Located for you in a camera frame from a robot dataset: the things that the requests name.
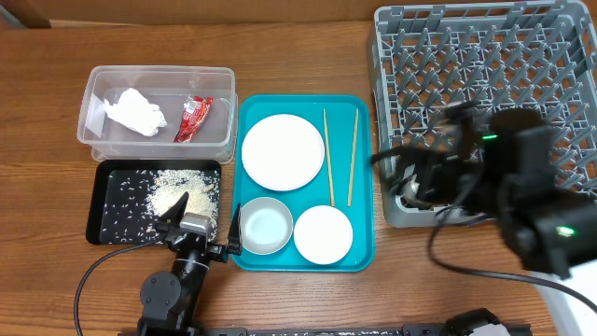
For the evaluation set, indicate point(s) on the grey rice bowl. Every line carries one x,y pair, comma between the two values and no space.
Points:
266,225

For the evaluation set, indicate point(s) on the large white plate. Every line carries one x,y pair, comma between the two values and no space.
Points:
283,152

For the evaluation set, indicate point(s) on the teal serving tray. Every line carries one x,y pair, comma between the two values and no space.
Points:
340,119

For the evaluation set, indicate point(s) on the wooden chopstick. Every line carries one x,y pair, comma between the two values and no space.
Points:
329,162
351,175

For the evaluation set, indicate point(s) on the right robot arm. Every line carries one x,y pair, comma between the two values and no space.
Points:
505,173

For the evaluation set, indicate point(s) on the white napkin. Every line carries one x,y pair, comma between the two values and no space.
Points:
133,111

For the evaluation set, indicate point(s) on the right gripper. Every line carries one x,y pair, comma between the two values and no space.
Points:
423,164

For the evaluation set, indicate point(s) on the red snack wrapper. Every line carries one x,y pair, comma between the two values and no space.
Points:
196,109

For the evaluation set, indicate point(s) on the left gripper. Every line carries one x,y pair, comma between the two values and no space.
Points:
221,253

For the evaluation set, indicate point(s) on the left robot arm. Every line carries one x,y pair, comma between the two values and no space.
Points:
170,298

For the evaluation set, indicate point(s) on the clear plastic bin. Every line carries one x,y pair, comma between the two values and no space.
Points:
170,87

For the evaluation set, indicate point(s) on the black tray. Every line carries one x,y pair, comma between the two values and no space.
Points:
130,195

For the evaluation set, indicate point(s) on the white cup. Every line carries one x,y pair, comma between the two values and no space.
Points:
409,192

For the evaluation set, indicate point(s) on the grey dishwasher rack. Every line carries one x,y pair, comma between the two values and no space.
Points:
536,54

